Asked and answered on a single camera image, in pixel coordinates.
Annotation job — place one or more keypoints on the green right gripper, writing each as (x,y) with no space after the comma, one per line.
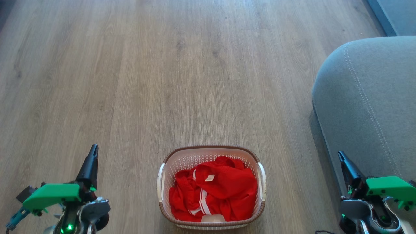
(390,188)

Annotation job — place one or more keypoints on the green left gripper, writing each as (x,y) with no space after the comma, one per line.
(52,194)

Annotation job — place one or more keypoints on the red garment with white stripes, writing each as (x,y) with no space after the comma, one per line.
(227,188)

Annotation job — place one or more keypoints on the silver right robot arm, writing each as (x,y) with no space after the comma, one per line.
(354,208)

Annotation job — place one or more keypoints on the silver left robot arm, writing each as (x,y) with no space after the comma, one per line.
(94,209)

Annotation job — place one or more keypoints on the grey fabric sofa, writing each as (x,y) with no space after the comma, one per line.
(373,97)

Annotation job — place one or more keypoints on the white laundry basket brown rim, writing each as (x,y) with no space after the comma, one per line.
(182,159)

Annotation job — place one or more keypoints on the blue grey furniture panel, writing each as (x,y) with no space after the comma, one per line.
(399,16)

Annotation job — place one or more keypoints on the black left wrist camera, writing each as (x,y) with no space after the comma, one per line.
(26,194)

